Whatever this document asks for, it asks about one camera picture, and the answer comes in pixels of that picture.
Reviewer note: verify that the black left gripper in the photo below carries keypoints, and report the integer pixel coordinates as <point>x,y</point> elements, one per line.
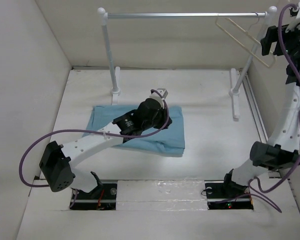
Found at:
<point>162,113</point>

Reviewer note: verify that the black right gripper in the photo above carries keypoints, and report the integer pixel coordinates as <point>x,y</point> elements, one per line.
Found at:
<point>273,35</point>

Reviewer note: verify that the light blue trousers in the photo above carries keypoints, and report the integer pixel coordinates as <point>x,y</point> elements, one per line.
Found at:
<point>168,142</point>

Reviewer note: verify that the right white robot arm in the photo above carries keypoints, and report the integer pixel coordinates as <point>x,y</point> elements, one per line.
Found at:
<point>282,149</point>

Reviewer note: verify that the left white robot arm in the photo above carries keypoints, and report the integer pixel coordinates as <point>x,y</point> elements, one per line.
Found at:
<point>60,161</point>

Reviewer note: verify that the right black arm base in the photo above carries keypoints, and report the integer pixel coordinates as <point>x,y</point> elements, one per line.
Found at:
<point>219,199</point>

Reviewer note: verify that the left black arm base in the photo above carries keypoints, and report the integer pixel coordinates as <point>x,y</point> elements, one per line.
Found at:
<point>105,200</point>

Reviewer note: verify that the white clothes rack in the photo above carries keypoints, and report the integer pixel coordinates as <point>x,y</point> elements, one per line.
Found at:
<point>184,41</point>

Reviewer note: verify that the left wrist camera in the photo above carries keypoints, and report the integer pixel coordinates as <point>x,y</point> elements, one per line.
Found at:
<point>158,94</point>

